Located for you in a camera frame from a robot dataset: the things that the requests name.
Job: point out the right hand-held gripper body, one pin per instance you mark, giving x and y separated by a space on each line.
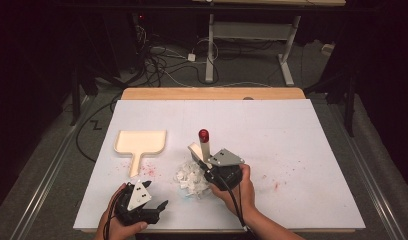
225 166

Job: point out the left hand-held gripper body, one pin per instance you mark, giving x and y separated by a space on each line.
138 198

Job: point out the cream brush with red tip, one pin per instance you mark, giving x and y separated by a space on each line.
204 146

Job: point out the pile of white paper scraps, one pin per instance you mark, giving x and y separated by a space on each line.
191 180

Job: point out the cream plastic dustpan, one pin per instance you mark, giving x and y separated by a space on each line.
140 143

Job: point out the person's right hand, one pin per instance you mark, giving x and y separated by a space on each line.
240 196

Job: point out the person's left hand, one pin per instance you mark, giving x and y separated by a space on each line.
120 230

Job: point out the white board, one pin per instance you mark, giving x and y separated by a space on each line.
258 120

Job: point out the wooden table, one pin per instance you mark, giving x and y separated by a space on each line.
208 93

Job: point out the dark round table grommet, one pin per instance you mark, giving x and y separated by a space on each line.
248 98

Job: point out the white power adapter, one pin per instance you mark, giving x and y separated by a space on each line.
191 57

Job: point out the small white box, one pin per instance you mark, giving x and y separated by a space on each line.
327 49

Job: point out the metal floor rail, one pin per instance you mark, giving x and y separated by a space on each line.
42 186
368 173

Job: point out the white metal desk frame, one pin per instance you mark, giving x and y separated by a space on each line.
210 50

